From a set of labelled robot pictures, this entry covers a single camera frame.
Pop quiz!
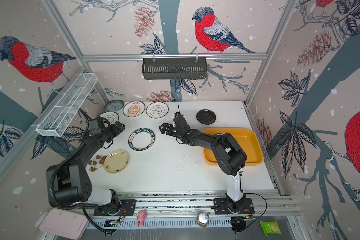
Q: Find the white plate dark rim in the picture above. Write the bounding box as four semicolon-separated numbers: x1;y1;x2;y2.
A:
100;112;119;124

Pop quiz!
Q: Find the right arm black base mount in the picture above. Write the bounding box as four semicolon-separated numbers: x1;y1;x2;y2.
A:
212;194;255;215

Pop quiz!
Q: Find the small teal plate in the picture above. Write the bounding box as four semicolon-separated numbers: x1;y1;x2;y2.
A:
106;100;124;112

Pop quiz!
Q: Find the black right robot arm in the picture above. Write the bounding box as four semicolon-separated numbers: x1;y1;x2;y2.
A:
159;112;248;214

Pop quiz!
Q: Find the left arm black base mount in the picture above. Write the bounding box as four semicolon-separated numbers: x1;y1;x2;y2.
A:
94;190;136;217

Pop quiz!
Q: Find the orange sunburst plate far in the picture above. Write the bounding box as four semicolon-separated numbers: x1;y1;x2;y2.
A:
123;101;146;117

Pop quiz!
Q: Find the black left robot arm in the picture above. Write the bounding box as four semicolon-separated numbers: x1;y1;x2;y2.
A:
46;109;125;214

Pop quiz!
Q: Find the small black plate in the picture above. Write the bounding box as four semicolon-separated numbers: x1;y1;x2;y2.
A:
196;109;217;125

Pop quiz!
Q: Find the cream yellow plate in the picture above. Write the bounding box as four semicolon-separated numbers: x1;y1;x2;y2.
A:
103;150;130;174

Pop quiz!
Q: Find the white plate brown cloud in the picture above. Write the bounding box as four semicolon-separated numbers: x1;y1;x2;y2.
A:
146;102;169;119

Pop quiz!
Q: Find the black hanging wire basket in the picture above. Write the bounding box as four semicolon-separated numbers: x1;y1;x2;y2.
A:
142;58;208;80

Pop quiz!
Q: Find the yellow plastic bin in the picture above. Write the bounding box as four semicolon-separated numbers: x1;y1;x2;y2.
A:
202;128;264;166

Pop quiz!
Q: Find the white mesh wall shelf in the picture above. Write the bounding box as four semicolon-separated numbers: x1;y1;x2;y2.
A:
36;73;98;137

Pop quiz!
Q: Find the green snack packet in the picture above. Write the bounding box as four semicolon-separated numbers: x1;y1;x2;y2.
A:
260;221;282;236

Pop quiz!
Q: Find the aluminium rail base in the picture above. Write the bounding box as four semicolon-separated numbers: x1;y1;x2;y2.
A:
86;193;299;230

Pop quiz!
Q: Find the bear shaped brown white dish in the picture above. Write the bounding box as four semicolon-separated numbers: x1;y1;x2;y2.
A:
88;155;107;172

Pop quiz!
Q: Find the silver round object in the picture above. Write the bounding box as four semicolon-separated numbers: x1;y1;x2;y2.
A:
196;212;209;227

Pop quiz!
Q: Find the pink tray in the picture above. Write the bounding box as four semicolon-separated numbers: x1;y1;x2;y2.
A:
39;209;89;240

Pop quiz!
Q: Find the pink toy figure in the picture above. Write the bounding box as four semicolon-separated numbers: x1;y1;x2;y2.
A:
136;210;148;227

